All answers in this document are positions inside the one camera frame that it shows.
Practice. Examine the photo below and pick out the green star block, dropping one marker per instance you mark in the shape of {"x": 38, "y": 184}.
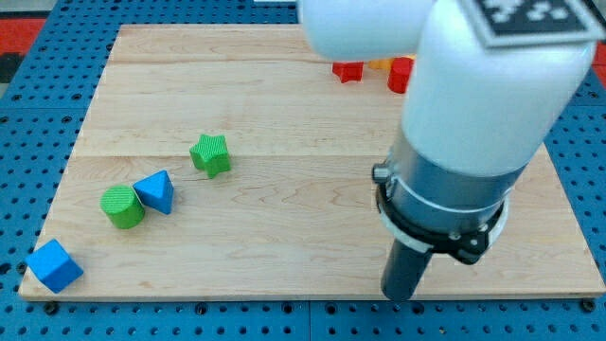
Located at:
{"x": 210, "y": 154}

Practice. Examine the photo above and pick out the green cylinder block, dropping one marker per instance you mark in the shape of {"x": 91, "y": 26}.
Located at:
{"x": 122, "y": 207}

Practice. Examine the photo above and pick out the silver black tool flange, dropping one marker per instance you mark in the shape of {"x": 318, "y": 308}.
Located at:
{"x": 431, "y": 209}

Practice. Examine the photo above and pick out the yellow block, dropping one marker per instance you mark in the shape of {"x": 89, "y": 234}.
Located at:
{"x": 386, "y": 64}

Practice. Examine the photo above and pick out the black white fiducial tag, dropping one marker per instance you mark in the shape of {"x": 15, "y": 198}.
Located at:
{"x": 510, "y": 23}

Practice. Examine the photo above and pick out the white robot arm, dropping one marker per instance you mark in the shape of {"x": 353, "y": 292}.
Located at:
{"x": 489, "y": 80}

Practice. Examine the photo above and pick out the red cylinder block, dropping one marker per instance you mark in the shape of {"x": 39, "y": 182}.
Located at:
{"x": 399, "y": 75}

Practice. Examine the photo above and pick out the red star block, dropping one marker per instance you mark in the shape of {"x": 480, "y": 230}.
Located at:
{"x": 350, "y": 71}

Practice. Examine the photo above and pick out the blue cube block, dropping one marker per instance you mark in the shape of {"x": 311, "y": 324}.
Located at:
{"x": 52, "y": 265}

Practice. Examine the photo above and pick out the wooden board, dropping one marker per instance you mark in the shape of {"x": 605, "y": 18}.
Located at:
{"x": 294, "y": 219}

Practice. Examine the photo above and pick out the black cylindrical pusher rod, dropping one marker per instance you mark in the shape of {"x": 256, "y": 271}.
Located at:
{"x": 403, "y": 271}

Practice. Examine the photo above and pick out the blue triangular prism block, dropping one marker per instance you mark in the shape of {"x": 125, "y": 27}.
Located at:
{"x": 156, "y": 191}

